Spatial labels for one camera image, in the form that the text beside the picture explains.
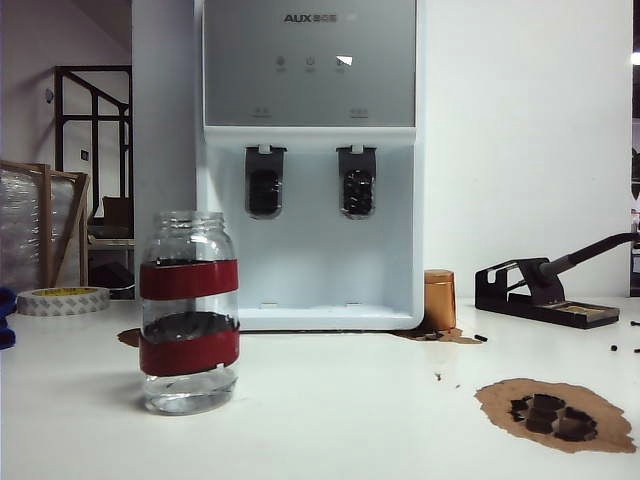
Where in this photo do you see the glass bottle with red bands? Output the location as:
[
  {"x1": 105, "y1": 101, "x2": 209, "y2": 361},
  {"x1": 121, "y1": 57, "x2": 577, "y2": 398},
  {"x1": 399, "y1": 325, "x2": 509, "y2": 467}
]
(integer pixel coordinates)
[{"x1": 138, "y1": 210, "x2": 240, "y2": 415}]

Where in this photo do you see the dark grey dispenser tap lever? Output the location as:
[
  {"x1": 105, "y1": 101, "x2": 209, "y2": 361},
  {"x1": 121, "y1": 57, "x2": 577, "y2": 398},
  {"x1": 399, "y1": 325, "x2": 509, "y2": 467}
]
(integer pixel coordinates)
[
  {"x1": 244, "y1": 145, "x2": 289, "y2": 220},
  {"x1": 335, "y1": 145, "x2": 377, "y2": 220}
]

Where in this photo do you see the white AUX water dispenser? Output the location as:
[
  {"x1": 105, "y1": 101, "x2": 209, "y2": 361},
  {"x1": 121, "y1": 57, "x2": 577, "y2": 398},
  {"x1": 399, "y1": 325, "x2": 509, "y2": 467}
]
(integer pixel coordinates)
[{"x1": 195, "y1": 0, "x2": 427, "y2": 334}]

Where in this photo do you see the copper coloured canister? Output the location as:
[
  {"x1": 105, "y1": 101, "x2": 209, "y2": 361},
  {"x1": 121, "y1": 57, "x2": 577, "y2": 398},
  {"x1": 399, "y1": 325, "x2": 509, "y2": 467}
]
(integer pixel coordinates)
[{"x1": 423, "y1": 268, "x2": 457, "y2": 332}]

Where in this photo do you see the brown cardboard box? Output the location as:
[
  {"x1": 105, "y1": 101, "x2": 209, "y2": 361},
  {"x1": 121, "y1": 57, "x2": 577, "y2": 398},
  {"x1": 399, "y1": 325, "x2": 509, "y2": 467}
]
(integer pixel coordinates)
[{"x1": 102, "y1": 195, "x2": 134, "y2": 224}]

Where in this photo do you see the white low table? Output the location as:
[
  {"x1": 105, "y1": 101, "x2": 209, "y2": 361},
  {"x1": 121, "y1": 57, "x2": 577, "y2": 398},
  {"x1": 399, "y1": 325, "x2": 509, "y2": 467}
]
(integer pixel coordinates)
[{"x1": 87, "y1": 235, "x2": 135, "y2": 250}]

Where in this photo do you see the black soldering iron stand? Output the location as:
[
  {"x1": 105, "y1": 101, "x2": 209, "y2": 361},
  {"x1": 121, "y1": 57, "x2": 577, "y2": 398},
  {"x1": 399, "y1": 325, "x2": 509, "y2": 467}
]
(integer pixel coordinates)
[{"x1": 474, "y1": 257, "x2": 621, "y2": 330}]

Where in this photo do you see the white double-sided tape roll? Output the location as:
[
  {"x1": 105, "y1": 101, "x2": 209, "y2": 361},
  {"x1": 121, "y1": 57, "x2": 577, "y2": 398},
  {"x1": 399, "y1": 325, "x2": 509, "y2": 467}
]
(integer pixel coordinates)
[{"x1": 16, "y1": 286, "x2": 111, "y2": 317}]

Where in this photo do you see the black soldering iron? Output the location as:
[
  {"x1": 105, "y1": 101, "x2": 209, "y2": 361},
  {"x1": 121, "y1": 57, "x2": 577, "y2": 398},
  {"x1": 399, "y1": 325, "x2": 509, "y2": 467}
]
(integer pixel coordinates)
[{"x1": 537, "y1": 232, "x2": 640, "y2": 281}]

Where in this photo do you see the black metal stair railing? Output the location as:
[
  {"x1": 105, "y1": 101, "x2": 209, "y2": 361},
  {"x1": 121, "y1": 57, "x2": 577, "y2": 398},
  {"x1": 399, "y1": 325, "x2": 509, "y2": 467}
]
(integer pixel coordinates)
[{"x1": 53, "y1": 64, "x2": 134, "y2": 221}]

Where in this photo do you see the jagged black charred piece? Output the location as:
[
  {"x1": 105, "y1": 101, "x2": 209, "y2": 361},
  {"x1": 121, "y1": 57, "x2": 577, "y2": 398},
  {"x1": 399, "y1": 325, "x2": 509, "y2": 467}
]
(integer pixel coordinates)
[{"x1": 553, "y1": 405, "x2": 599, "y2": 443}]

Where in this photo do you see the blue cloth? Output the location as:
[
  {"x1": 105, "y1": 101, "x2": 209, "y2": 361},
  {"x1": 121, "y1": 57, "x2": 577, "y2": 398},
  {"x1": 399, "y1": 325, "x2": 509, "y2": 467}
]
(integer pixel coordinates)
[{"x1": 0, "y1": 285, "x2": 18, "y2": 350}]

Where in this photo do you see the wooden frame with plastic wrap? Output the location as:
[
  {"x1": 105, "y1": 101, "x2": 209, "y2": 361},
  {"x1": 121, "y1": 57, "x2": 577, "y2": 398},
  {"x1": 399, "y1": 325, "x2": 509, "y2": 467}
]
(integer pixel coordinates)
[{"x1": 0, "y1": 158, "x2": 91, "y2": 294}]

